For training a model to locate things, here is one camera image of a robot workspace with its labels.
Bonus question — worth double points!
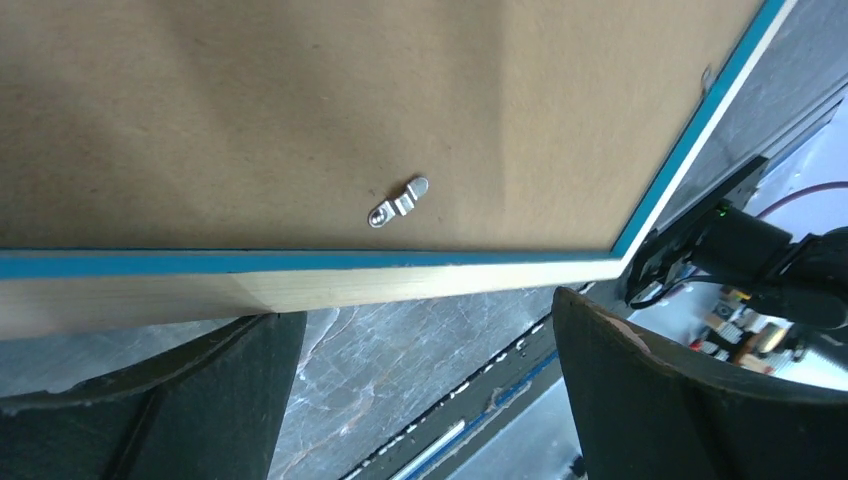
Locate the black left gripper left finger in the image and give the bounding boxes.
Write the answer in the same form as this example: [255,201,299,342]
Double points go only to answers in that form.
[1,312,307,479]

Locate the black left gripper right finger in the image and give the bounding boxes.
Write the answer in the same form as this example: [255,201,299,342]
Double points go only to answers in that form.
[552,287,847,479]

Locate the wooden picture frame teal edge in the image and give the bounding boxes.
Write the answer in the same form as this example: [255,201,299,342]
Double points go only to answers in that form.
[1,1,794,339]

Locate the brown cardboard backing board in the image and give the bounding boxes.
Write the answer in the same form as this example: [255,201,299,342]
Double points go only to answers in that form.
[1,1,760,251]

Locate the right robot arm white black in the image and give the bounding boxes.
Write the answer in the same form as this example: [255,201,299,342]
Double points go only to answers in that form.
[620,155,847,330]

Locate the silver metal turn clip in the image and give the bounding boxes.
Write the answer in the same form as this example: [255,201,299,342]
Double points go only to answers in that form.
[700,65,714,96]
[367,176,429,229]

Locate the aluminium rail base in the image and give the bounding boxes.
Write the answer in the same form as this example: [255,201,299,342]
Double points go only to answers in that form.
[387,354,584,480]

